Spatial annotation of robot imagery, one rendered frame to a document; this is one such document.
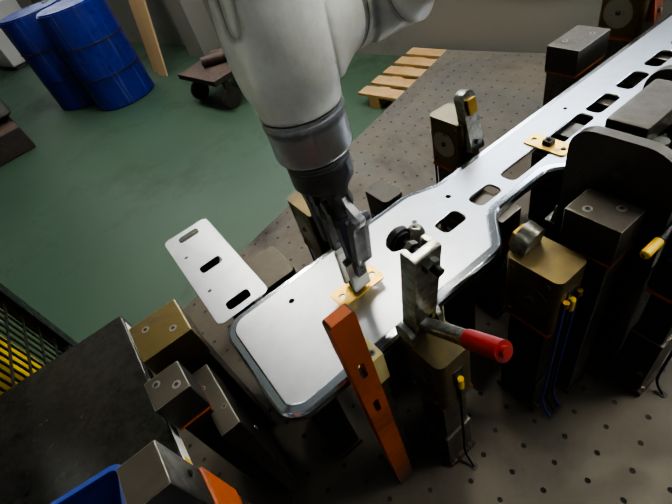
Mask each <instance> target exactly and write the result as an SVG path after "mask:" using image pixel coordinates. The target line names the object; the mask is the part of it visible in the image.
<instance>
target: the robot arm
mask: <svg viewBox="0 0 672 504"><path fill-rule="evenodd" d="M434 2H435V0H208V4H209V7H210V11H211V14H212V18H213V22H214V25H215V29H216V32H217V35H218V38H219V40H220V43H221V46H222V49H223V52H224V54H225V57H226V59H227V62H228V64H229V67H230V69H231V71H232V73H233V76H234V78H235V80H236V82H237V84H238V86H239V88H240V89H241V91H242V93H243V95H244V97H245V98H246V99H247V101H248V102H249V103H250V104H251V105H252V106H253V108H254V109H255V111H256V113H257V115H258V117H259V119H260V121H261V125H262V128H263V130H264V131H265V133H266V135H267V138H268V140H269V143H270V145H271V148H272V150H273V152H274V155H275V157H276V160H277V161H278V163H279V164H280V165H281V166H283V167H285V168H287V171H288V173H289V176H290V178H291V181H292V184H293V186H294V188H295V189H296V190H297V191H298V192H299V193H301V194H302V196H303V198H304V200H305V202H306V204H307V206H308V208H309V211H310V213H311V215H312V217H313V219H314V222H315V224H316V226H317V228H318V230H319V232H320V235H321V237H322V239H323V240H324V241H325V242H326V241H328V242H329V245H330V248H331V249H332V250H335V252H334V255H335V258H336V261H337V263H338V266H339V269H340V272H341V275H342V278H343V281H344V283H345V284H348V283H349V281H350V282H351V285H352V288H353V291H355V292H358V291H359V290H360V289H362V288H363V287H364V286H366V285H367V284H368V283H369V282H371V280H370V277H369V274H368V270H367V267H366V264H365V262H366V261H368V260H369V259H370V258H372V249H371V240H370V231H369V222H370V219H371V215H370V213H369V212H368V211H367V210H364V211H363V212H362V211H360V212H359V211H358V209H357V208H356V207H355V206H354V205H353V204H354V198H353V195H352V193H351V191H350V189H349V188H348V186H349V182H350V180H351V178H352V175H353V171H354V168H353V163H352V159H351V155H350V151H349V146H350V144H351V141H352V134H351V129H350V125H349V121H348V117H347V113H346V109H345V100H344V97H343V95H342V91H341V85H340V78H341V77H343V76H344V75H345V73H346V71H347V68H348V66H349V64H350V62H351V59H352V58H353V56H354V54H355V53H356V52H357V51H358V50H359V49H361V48H363V47H365V46H367V45H368V44H370V43H374V44H377V43H379V42H380V41H382V40H384V39H386V38H388V37H389V36H391V35H393V34H395V33H397V32H399V31H401V30H402V29H404V28H406V27H408V26H410V25H412V24H415V23H417V22H419V21H422V20H424V19H425V18H426V17H427V16H428V15H429V13H430V12H431V10H432V7H433V4H434Z"/></svg>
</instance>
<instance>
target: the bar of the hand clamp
mask: <svg viewBox="0 0 672 504"><path fill-rule="evenodd" d="M409 240H410V230H409V229H408V228H407V227H405V226H403V225H402V226H398V227H395V228H394V229H393V230H392V231H391V232H390V233H389V234H388V236H387V238H386V247H387V248H388V249H389V250H390V251H392V252H396V251H400V250H401V249H402V251H401V252H400V269H401V290H402V311H403V323H405V324H406V325H407V326H408V327H409V328H410V329H411V330H412V331H413V332H414V334H415V336H416V338H418V337H419V325H420V323H421V322H422V321H423V320H424V319H426V318H427V317H430V318H433V319H436V308H437V296H438V284H439V277H440V276H442V274H443V273H444V271H445V269H443V268H442V267H441V266H440V261H441V249H442V245H441V243H440V242H438V241H437V240H436V239H434V238H432V237H431V236H430V235H428V234H427V233H425V234H423V235H422V236H421V248H419V243H418V242H417V241H415V240H411V241H409Z"/></svg>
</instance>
